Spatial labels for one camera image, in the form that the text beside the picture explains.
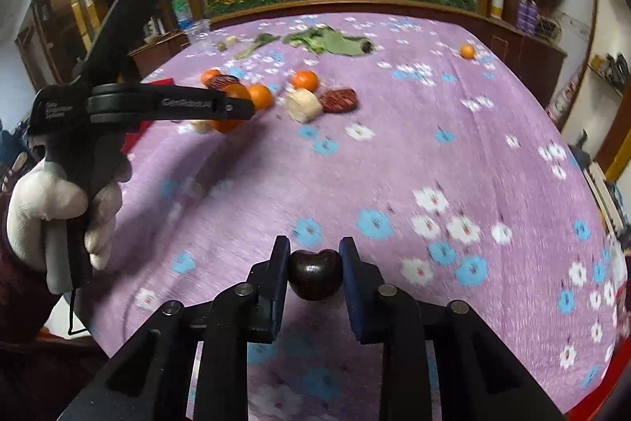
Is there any dark cherry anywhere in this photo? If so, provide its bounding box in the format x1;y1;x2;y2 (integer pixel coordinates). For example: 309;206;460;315
287;249;344;301

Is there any orange tangerine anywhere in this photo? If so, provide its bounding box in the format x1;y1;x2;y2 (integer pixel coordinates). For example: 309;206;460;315
247;83;275;111
222;82;251;100
211;120;244;135
291;71;320;93
200;68;221;86

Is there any beige sugarcane piece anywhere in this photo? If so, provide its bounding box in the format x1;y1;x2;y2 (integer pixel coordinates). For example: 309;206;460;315
286;89;323;124

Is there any dark red jujube date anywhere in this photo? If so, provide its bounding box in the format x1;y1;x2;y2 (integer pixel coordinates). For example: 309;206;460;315
319;89;358;113

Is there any white gloved left hand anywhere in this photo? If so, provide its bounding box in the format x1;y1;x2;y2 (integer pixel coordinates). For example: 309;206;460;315
6;156;132;295

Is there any clear plastic jar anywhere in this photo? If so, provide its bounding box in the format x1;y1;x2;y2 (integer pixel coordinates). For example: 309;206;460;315
185;19;212;52

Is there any green label plastic bottle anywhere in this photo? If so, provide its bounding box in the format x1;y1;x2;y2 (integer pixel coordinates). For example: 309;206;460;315
170;0;195;30

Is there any purple floral tablecloth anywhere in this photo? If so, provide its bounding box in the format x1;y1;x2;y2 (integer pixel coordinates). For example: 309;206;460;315
77;14;620;412

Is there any small green vegetable stalk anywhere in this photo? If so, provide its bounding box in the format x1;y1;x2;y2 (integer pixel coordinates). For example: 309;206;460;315
234;32;279;60

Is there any green leafy vegetable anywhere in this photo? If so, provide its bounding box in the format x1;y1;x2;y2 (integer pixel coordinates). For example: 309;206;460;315
282;26;374;58

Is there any small far tangerine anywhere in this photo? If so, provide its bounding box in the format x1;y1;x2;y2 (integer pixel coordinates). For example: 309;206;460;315
459;44;476;60

